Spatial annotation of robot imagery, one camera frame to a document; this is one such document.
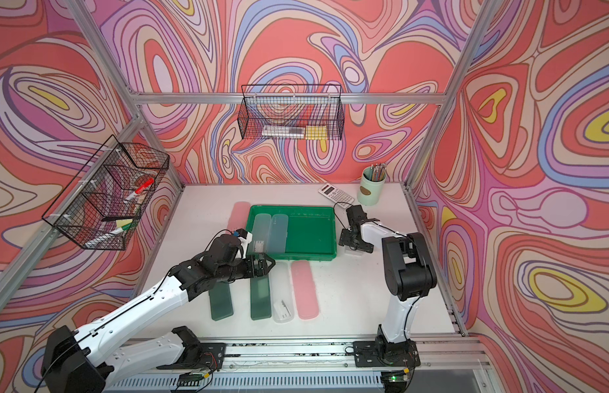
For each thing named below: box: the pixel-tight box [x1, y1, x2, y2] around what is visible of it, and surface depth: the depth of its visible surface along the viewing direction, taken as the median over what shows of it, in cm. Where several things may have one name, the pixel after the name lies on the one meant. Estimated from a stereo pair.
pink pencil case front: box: [290, 260, 320, 321], surface depth 88 cm
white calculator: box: [317, 182, 356, 209], surface depth 117 cm
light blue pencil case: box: [267, 213, 289, 254], surface depth 104 cm
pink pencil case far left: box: [226, 201, 251, 233], surface depth 109 cm
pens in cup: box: [369, 162, 388, 181], surface depth 106 cm
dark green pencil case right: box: [250, 275, 272, 321], surface depth 86 cm
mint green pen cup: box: [356, 166, 387, 207], surface depth 107 cm
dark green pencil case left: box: [208, 280, 234, 321], surface depth 83 cm
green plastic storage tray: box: [245, 204, 338, 262], surface depth 104 cm
